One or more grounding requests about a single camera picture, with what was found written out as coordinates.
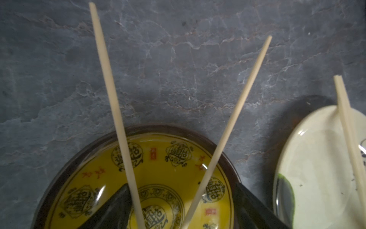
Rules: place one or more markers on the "chopsticks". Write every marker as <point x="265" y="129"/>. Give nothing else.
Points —
<point x="348" y="125"/>
<point x="116" y="113"/>

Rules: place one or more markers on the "cream plate with black patch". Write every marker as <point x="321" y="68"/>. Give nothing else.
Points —
<point x="314" y="184"/>

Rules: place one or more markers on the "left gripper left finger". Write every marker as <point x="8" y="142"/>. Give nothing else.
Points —
<point x="114" y="214"/>

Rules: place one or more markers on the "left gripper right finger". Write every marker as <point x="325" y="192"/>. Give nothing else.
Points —
<point x="251" y="213"/>

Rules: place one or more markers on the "yellow patterned plate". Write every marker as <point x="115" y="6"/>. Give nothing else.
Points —
<point x="169" y="163"/>

